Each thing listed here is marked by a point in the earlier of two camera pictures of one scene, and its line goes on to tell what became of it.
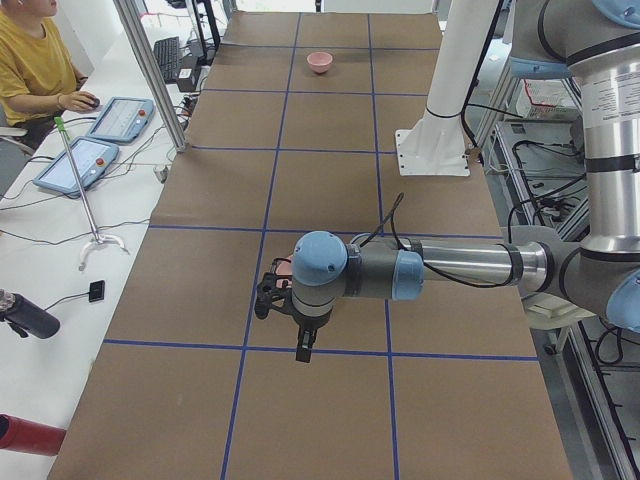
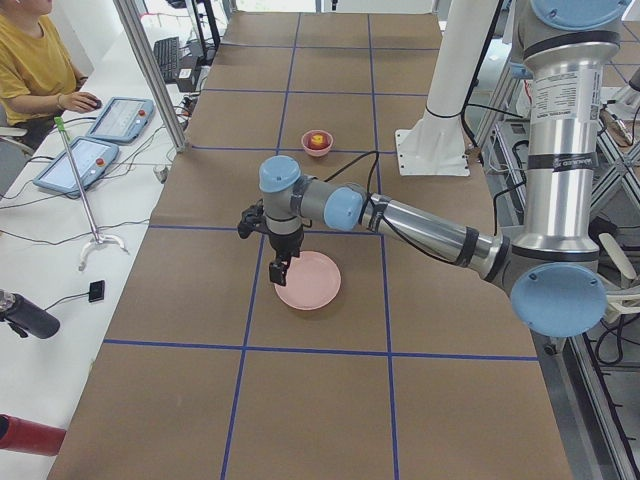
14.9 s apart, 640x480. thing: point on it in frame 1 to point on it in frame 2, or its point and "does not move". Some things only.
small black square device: (97, 291) does not move
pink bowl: (320, 61) to (305, 142)
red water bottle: (20, 434) does not move
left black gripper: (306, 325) to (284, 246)
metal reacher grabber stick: (99, 237) does not move
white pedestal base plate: (434, 147) does not move
